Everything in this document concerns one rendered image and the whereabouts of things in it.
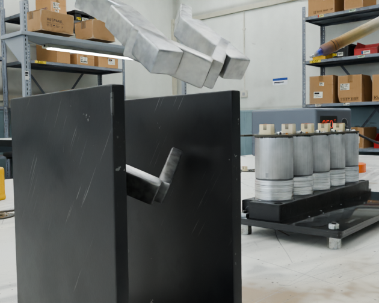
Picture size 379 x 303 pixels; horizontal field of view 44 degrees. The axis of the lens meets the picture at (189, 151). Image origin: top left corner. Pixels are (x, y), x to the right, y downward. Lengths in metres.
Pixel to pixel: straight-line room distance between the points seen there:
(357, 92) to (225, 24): 2.18
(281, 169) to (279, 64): 5.48
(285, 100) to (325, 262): 5.46
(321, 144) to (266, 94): 5.49
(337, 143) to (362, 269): 0.15
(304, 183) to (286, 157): 0.03
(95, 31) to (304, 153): 2.91
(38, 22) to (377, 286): 2.84
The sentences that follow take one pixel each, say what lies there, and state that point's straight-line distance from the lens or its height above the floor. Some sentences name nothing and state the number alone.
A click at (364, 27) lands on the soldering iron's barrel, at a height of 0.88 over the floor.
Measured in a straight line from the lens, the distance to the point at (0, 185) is 0.48.
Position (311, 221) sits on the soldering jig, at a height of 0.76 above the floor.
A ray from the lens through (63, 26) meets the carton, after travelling 3.05.
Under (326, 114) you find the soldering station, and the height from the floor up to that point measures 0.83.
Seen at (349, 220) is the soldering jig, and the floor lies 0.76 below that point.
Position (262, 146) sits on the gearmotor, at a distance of 0.30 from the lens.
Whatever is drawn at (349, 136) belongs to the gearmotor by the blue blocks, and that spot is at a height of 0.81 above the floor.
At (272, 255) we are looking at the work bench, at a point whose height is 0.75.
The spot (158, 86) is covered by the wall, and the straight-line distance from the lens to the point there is 6.46.
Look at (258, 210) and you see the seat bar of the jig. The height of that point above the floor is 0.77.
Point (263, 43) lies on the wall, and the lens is 5.92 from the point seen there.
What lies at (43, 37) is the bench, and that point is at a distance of 2.94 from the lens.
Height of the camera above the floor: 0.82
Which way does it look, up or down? 3 degrees down
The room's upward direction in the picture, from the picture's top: 1 degrees counter-clockwise
